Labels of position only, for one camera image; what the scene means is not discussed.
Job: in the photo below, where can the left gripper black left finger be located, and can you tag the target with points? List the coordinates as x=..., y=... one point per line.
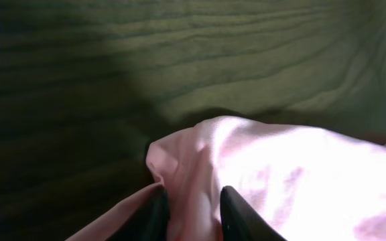
x=149, y=222

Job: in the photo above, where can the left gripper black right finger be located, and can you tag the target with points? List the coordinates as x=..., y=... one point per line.
x=240, y=222

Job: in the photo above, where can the pink t-shirt with gold print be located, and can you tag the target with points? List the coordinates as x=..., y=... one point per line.
x=307, y=183

